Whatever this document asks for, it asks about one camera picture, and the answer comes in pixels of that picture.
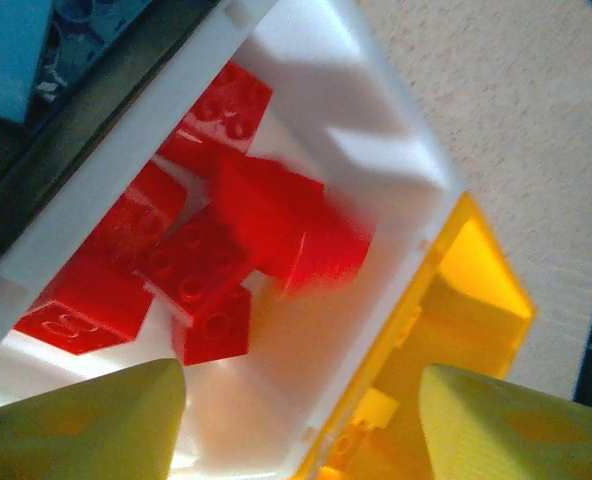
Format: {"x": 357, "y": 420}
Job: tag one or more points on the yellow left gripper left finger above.
{"x": 86, "y": 435}

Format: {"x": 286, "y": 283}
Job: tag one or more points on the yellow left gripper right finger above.
{"x": 516, "y": 435}

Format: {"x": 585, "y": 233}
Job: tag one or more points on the yellow lego brick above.
{"x": 378, "y": 407}
{"x": 348, "y": 442}

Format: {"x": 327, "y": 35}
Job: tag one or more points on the light blue lego brick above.
{"x": 6, "y": 60}

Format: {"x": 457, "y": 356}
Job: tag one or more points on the yellow plastic bin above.
{"x": 476, "y": 280}

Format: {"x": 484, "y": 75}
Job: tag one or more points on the black plastic bin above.
{"x": 76, "y": 130}

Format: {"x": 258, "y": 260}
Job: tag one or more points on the white plastic bin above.
{"x": 326, "y": 125}

